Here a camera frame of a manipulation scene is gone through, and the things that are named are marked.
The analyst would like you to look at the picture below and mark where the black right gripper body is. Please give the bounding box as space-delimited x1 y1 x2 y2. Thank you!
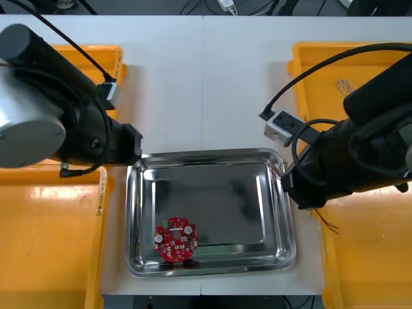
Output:
281 138 336 211

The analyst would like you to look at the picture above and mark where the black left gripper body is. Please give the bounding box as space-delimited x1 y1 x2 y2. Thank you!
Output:
108 119 144 167

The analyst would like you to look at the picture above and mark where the yellow-orange plastic bin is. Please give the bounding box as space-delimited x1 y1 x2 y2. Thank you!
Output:
286 41 412 156
0 164 115 309
32 44 129 170
308 180 412 309

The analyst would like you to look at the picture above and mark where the steel tray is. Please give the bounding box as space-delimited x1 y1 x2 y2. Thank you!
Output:
125 147 297 279

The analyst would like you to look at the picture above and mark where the round red circuit board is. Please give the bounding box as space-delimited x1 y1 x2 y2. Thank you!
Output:
153 216 200 262

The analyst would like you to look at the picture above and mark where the white power adapter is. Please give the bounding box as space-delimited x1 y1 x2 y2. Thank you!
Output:
216 0 240 16

